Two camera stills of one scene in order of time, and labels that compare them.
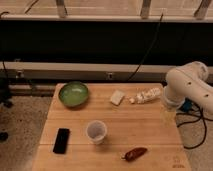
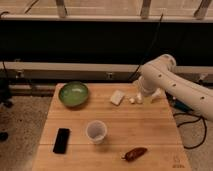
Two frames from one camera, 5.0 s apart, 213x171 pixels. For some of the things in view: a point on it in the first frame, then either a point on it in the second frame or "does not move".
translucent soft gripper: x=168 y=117 to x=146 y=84
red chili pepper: x=133 y=154 does not move
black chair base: x=5 y=98 does not move
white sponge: x=117 y=97 does not move
